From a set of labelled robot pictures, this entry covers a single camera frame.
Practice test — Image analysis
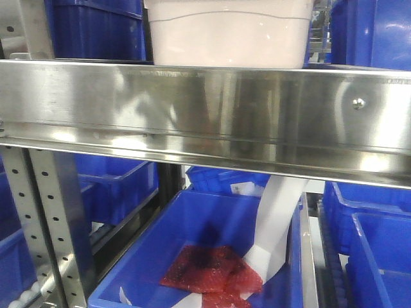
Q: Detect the blue bin lower back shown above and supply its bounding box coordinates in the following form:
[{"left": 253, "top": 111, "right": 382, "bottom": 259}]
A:
[{"left": 186, "top": 166, "right": 270, "bottom": 197}]

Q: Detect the blue bin with red bags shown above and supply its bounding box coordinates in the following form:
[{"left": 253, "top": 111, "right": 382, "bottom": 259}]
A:
[{"left": 88, "top": 190, "right": 303, "bottom": 307}]

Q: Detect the blue bin lower left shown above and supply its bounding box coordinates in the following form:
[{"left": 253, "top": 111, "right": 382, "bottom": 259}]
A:
[{"left": 74, "top": 154, "right": 159, "bottom": 225}]

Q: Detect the blue bin lower far right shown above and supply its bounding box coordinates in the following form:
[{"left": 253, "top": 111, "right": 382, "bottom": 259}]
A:
[{"left": 322, "top": 182, "right": 410, "bottom": 255}]

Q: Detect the perforated steel shelf upright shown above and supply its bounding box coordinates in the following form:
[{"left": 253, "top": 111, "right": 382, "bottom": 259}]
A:
[{"left": 1, "top": 1, "right": 96, "bottom": 307}]

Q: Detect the blue bin upper left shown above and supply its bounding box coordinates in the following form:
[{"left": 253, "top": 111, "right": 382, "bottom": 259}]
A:
[{"left": 44, "top": 0, "right": 146, "bottom": 61}]

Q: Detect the blue bin upper right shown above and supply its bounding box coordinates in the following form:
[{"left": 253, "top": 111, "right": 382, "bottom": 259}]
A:
[{"left": 310, "top": 1, "right": 410, "bottom": 71}]

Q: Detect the blue bin far left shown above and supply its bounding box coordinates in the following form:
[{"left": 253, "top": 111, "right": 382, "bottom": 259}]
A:
[{"left": 1, "top": 165, "right": 39, "bottom": 307}]

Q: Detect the white paper strip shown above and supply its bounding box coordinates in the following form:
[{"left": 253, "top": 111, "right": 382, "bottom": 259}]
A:
[{"left": 113, "top": 175, "right": 308, "bottom": 307}]

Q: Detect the red bubble wrap bag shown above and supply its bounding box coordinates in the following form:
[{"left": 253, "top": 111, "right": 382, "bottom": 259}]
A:
[{"left": 160, "top": 245, "right": 263, "bottom": 307}]

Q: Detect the stainless steel shelf rail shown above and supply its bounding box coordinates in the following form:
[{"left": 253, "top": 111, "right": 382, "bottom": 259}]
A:
[{"left": 0, "top": 58, "right": 411, "bottom": 190}]

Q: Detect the shelf rail bolt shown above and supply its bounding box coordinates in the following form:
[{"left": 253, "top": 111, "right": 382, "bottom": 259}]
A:
[{"left": 352, "top": 98, "right": 367, "bottom": 110}]

